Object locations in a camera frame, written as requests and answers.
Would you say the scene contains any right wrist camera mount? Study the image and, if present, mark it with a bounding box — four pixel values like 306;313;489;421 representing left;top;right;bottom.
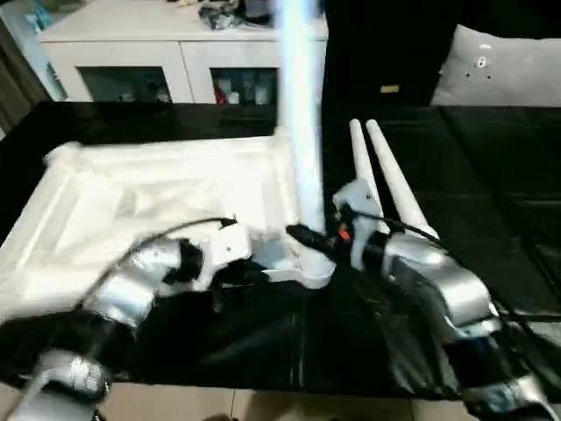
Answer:
331;178;392;272

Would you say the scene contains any dark helmet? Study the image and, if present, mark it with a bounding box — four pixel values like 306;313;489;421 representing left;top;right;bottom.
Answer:
243;0;281;21

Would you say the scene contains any white plastic table top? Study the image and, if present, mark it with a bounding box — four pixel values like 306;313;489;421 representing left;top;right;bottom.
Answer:
0;131;337;328

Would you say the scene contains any black bundle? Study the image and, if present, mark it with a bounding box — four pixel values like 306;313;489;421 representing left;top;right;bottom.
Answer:
197;0;240;31

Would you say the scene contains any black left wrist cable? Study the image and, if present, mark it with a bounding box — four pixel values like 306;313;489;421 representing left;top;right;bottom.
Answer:
0;215;238;421

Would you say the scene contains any white plastic table leg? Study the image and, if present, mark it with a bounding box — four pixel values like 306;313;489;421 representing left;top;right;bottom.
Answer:
366;118;440;241
349;118;389;223
282;0;329;236
271;0;293;146

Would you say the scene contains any light blue hanging strip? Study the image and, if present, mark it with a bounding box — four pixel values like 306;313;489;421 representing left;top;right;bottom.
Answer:
24;12;67;102

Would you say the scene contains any black cabinet gold label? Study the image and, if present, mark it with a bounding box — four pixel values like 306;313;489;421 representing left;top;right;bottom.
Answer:
323;0;459;109

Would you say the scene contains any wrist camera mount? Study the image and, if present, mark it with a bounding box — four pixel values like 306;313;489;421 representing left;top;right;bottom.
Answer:
331;178;392;272
196;223;254;291

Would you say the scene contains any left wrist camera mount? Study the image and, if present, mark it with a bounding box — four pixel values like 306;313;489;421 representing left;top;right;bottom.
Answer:
196;223;254;291

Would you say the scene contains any white cabinet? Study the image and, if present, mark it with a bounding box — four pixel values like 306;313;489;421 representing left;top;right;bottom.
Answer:
39;11;329;106

